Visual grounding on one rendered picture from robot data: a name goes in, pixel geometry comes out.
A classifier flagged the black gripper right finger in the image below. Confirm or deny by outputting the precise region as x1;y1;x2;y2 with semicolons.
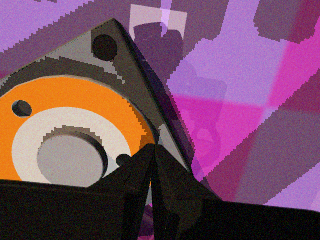
151;144;320;240

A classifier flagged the orange round plate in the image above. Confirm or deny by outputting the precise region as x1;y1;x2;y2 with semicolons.
0;74;156;184

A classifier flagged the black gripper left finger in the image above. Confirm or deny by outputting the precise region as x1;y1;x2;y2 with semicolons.
0;143;155;240

